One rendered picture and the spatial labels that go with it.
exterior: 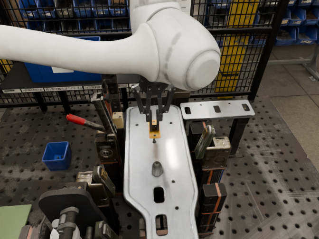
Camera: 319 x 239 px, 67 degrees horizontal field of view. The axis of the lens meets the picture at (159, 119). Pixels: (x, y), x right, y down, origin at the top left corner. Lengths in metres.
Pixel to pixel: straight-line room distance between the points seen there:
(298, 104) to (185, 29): 2.58
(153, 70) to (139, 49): 0.04
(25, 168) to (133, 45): 1.00
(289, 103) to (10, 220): 2.60
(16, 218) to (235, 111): 0.97
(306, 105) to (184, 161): 2.29
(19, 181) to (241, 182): 1.00
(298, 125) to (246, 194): 1.62
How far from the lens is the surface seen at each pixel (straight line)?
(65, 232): 0.52
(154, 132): 0.79
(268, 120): 1.49
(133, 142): 0.85
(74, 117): 0.77
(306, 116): 2.82
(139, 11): 0.53
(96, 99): 0.70
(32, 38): 0.48
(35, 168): 1.28
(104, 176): 0.68
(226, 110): 1.00
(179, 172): 0.77
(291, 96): 3.01
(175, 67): 0.39
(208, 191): 0.76
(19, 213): 1.17
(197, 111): 0.97
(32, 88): 1.17
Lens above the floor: 1.64
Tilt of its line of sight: 44 degrees down
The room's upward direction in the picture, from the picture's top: straight up
